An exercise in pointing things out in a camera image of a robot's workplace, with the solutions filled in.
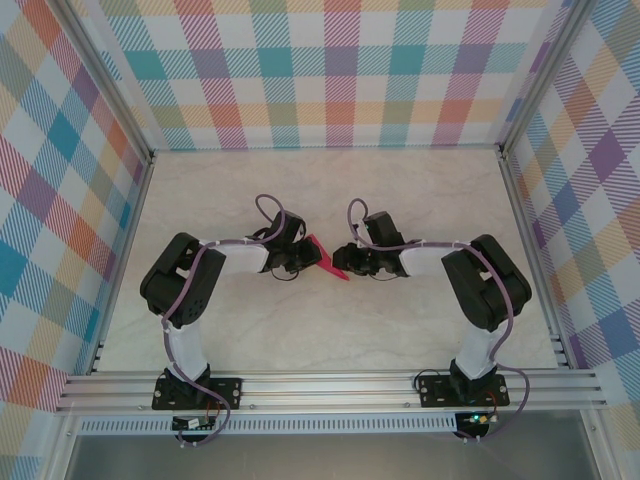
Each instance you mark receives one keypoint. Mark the red cloth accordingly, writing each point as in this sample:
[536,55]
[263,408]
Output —
[330,262]

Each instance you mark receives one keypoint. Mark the aluminium frame leg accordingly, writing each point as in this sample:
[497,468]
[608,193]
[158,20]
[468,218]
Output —
[597,450]
[60,450]

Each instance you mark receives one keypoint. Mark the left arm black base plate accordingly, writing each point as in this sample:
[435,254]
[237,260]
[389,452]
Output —
[227,392]

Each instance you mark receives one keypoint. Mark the aluminium mounting rail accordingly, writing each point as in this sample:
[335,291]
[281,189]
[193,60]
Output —
[325,392]

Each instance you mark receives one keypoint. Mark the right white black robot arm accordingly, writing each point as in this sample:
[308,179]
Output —
[475,355]

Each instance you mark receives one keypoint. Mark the aluminium corner post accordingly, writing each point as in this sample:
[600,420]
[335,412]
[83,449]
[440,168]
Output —
[535,75]
[107,85]

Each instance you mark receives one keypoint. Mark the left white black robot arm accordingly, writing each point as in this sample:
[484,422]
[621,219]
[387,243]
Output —
[186,350]

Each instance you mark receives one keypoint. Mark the black circuit board with label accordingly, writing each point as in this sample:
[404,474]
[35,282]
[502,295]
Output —
[192,424]

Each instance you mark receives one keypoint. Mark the circuit board with lit LED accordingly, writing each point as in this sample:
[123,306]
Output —
[475,419]

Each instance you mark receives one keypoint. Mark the aluminium side rail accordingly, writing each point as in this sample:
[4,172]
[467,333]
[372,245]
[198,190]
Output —
[532,240]
[125,260]

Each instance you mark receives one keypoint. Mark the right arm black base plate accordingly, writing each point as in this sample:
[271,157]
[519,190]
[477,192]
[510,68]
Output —
[432,390]

